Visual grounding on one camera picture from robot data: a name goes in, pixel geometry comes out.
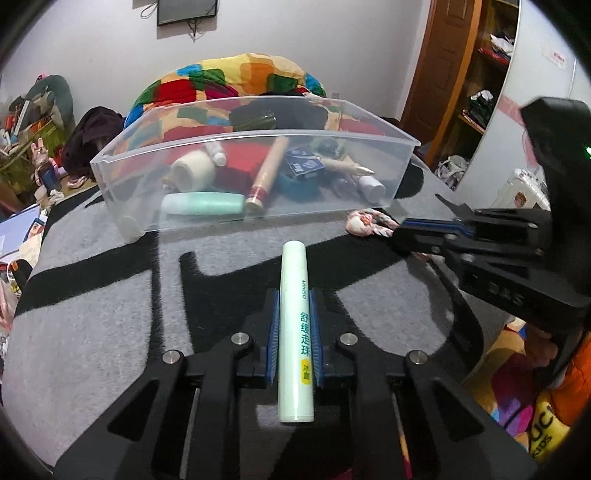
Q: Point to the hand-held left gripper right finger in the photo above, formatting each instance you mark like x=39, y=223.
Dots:
x=316, y=350

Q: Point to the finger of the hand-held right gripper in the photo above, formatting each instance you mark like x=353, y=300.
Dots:
x=429, y=242
x=429, y=225

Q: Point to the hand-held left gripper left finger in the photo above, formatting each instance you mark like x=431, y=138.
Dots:
x=273, y=350

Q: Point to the pale green roll-on tube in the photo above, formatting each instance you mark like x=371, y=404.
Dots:
x=295, y=323

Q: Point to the pink white patterned scrunchie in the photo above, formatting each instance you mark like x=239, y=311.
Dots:
x=364, y=221

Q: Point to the teal tape roll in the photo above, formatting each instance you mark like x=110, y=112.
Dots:
x=295, y=189

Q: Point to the mint green tube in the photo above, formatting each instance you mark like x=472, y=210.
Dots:
x=203, y=204

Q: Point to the beige tube with red band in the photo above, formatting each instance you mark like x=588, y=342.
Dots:
x=268, y=173

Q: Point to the white tape roll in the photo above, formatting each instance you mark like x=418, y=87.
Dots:
x=191, y=171

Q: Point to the clear plastic storage bin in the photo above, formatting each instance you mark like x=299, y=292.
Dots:
x=138, y=203

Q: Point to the grey handbag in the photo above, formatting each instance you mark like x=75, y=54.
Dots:
x=452, y=170

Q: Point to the white capped bottle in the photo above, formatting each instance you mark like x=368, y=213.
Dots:
x=371, y=188

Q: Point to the white suitcase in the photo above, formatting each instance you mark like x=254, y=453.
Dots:
x=512, y=184

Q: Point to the beige squeeze tube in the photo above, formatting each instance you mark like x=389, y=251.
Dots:
x=344, y=166

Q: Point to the small dark jar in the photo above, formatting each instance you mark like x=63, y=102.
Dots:
x=330, y=147

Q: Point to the dark folded clothes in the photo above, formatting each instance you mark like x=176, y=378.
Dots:
x=480, y=108

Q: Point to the blue printed box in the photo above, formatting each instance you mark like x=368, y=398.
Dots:
x=302, y=164

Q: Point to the wooden wardrobe shelving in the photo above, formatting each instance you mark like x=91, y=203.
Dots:
x=461, y=87

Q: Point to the colourful printed cloth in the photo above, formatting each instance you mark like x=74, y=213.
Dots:
x=508, y=397

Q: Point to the brown wooden door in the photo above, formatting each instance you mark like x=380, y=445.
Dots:
x=443, y=55

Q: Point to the black clothes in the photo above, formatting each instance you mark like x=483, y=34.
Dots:
x=300, y=108

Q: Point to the white and red folded clothes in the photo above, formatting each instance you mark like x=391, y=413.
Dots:
x=496, y=46

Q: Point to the dark green container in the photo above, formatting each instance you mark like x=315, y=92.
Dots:
x=254, y=122

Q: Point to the small white bottle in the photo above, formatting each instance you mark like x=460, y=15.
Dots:
x=217, y=154

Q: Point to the white sliding wardrobe door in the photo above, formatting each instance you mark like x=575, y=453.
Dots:
x=531, y=46

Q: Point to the colourful patchwork blanket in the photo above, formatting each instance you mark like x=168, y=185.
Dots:
x=221, y=74

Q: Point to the pink striped cloth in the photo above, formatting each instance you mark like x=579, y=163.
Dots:
x=78, y=181

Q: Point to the dark clothes pile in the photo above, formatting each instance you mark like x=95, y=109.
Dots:
x=92, y=134

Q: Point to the pink bunny toy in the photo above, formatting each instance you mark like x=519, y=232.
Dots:
x=41, y=154

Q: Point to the green cardboard box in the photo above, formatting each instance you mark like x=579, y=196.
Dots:
x=46, y=138

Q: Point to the small black wall monitor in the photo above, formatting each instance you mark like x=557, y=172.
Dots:
x=187, y=11

